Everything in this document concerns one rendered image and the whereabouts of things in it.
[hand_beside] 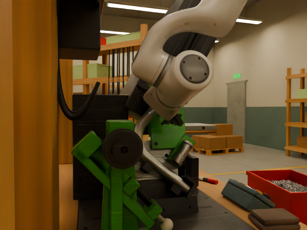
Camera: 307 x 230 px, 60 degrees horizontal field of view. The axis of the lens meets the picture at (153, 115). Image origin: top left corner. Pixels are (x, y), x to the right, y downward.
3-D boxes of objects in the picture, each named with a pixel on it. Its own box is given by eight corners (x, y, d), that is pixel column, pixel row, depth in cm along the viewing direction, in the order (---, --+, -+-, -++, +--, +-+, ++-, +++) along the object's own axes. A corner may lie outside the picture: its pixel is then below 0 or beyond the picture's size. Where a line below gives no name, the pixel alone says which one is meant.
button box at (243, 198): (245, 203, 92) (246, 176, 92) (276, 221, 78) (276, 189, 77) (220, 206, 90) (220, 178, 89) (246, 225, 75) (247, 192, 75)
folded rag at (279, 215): (261, 232, 63) (261, 220, 63) (246, 218, 71) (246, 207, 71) (301, 231, 64) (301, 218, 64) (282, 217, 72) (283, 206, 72)
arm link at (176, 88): (147, 95, 61) (182, 113, 63) (163, 73, 49) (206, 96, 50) (161, 66, 64) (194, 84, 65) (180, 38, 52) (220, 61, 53)
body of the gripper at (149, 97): (194, 97, 67) (179, 109, 77) (164, 69, 67) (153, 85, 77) (176, 117, 64) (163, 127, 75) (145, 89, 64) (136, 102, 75)
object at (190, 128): (198, 129, 117) (198, 122, 117) (216, 133, 101) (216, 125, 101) (109, 132, 107) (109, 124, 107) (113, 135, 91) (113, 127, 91)
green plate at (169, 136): (178, 150, 91) (173, 92, 96) (187, 147, 84) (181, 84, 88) (145, 151, 89) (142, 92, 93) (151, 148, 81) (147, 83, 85)
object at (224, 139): (224, 148, 795) (224, 123, 793) (244, 152, 723) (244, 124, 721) (190, 151, 743) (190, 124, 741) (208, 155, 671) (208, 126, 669)
